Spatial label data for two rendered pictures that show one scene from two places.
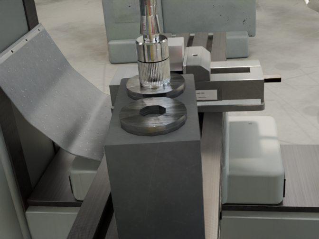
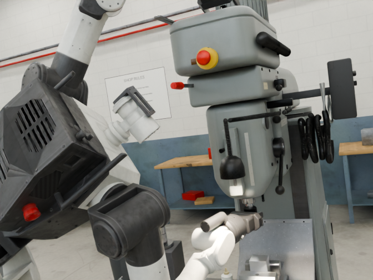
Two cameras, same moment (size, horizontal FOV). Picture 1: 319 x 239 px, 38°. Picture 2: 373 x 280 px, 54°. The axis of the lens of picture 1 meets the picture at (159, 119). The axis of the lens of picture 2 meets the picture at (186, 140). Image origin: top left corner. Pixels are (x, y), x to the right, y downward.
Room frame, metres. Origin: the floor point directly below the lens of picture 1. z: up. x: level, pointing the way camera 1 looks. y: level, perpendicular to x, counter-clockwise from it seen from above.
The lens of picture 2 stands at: (1.13, -1.29, 1.63)
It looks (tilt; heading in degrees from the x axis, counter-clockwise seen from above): 5 degrees down; 104
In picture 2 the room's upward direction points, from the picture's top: 8 degrees counter-clockwise
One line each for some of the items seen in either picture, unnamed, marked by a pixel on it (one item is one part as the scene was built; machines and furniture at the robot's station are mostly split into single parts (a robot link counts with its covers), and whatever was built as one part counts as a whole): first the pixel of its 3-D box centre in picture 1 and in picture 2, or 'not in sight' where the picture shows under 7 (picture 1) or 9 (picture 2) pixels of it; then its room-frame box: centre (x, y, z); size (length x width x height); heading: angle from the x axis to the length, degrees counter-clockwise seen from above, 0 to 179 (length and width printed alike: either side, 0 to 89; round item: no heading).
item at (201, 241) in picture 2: not in sight; (215, 233); (0.91, -0.22, 1.24); 0.11 x 0.11 x 0.11; 65
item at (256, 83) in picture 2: not in sight; (237, 86); (1.02, 0.00, 1.68); 0.34 x 0.24 x 0.10; 80
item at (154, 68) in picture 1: (153, 63); (160, 235); (0.65, 0.00, 1.16); 0.05 x 0.05 x 0.06
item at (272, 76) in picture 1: (271, 78); not in sight; (0.99, -0.27, 0.98); 0.04 x 0.02 x 0.02; 82
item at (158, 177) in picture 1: (159, 155); (154, 268); (0.60, 0.00, 1.03); 0.22 x 0.12 x 0.20; 176
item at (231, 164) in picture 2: not in sight; (231, 166); (0.99, -0.25, 1.45); 0.07 x 0.07 x 0.06
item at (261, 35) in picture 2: not in sight; (275, 46); (1.16, -0.03, 1.79); 0.45 x 0.04 x 0.04; 80
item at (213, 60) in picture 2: not in sight; (207, 58); (0.97, -0.27, 1.76); 0.06 x 0.02 x 0.06; 170
